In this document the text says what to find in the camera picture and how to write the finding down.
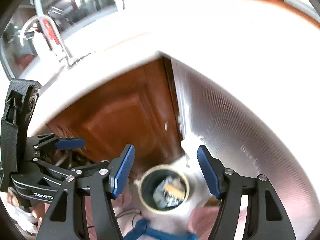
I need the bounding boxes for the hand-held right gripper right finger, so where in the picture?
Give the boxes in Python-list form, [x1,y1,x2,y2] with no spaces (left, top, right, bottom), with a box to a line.
[197,145,295,240]

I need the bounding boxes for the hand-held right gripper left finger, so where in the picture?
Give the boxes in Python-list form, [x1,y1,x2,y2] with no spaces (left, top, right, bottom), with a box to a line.
[36,144,136,240]

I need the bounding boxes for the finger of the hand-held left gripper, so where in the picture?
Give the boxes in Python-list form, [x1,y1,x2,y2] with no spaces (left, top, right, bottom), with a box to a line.
[32,159,111,180]
[26,133,85,162]

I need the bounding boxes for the round waste bin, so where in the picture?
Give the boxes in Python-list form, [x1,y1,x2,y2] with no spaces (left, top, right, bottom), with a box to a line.
[138,164,192,213]

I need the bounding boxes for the white ribbed glass cabinet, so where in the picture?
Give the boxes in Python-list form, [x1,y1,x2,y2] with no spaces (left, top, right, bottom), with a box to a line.
[172,60,318,230]

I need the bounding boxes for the person's right leg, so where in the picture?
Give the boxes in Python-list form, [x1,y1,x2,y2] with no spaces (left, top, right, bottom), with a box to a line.
[189,205,250,240]

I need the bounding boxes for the brown wooden cabinet door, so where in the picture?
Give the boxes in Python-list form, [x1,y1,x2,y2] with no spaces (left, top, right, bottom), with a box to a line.
[46,57,184,165]

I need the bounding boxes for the blue plastic stool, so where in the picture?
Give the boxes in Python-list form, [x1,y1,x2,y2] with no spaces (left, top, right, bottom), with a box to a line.
[124,219,198,240]

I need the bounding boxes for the steel curved faucet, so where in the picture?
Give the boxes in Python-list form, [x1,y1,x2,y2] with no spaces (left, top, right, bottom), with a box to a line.
[20,15,73,65]

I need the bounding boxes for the grey framed window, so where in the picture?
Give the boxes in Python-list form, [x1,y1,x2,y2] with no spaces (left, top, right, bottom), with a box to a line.
[0,0,120,80]

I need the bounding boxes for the thin black cable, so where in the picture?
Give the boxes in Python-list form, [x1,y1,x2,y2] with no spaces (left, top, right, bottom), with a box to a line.
[115,209,143,230]

